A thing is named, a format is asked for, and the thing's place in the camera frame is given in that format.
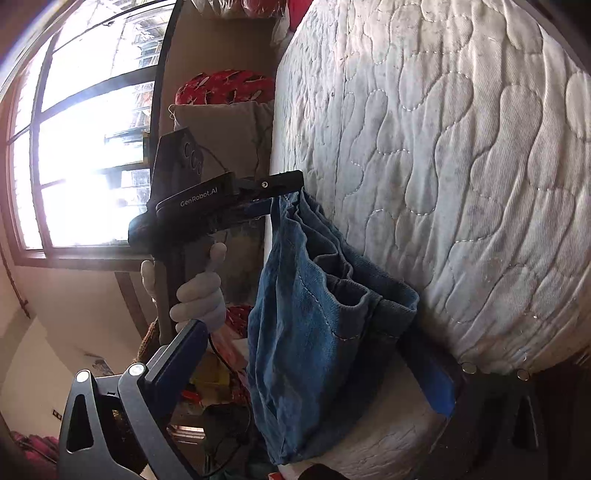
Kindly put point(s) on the pile of clothes and boxes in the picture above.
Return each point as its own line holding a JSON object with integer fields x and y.
{"x": 207, "y": 378}

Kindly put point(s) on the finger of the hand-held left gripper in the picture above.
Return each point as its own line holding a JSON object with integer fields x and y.
{"x": 277, "y": 181}
{"x": 256, "y": 210}

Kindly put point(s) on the blue denim pants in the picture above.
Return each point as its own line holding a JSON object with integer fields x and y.
{"x": 295, "y": 360}

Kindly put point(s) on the white quilted mattress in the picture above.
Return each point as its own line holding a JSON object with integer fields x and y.
{"x": 461, "y": 161}

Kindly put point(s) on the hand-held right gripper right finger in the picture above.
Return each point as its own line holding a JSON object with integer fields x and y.
{"x": 436, "y": 378}

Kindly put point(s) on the grey floral pillow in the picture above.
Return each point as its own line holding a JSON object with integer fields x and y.
{"x": 231, "y": 134}

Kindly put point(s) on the red floral pillow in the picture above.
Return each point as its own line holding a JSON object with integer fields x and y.
{"x": 221, "y": 87}

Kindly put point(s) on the person's left hand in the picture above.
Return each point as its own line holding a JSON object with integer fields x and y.
{"x": 198, "y": 300}

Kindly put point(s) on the pink patterned cloth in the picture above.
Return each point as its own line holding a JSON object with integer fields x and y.
{"x": 37, "y": 454}

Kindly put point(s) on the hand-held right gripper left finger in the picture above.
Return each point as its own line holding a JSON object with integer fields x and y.
{"x": 180, "y": 364}

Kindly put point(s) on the red floral cloth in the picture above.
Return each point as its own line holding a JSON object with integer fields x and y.
{"x": 240, "y": 323}

